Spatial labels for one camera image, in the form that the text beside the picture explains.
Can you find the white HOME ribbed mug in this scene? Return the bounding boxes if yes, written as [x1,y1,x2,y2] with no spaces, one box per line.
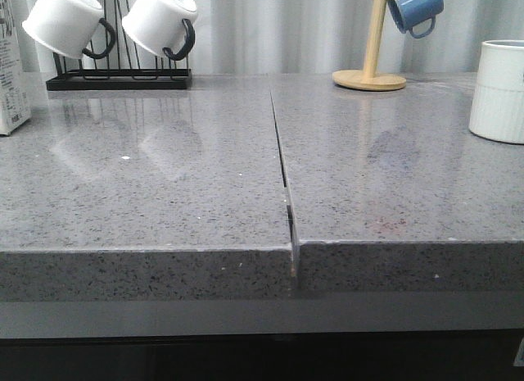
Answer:
[468,39,523,144]

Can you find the blue white milk carton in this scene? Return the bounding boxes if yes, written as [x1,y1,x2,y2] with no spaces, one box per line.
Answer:
[1,0,30,136]

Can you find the wooden mug tree stand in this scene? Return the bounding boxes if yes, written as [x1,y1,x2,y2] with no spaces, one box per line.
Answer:
[332,0,406,92]

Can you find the blue enamel mug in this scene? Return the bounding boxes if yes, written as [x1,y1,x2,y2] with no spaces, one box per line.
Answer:
[387,0,444,39]

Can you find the black wire mug rack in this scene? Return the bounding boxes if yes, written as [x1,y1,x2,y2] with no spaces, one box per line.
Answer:
[46,0,192,91]

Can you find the white mug black handle right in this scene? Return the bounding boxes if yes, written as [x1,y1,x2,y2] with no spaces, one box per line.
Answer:
[122,0,198,61]

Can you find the white mug black handle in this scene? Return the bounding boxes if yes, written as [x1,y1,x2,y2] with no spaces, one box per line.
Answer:
[22,0,116,60]
[122,0,198,61]

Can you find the white mug black handle left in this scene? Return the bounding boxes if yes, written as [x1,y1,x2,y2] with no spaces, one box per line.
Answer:
[22,0,116,60]

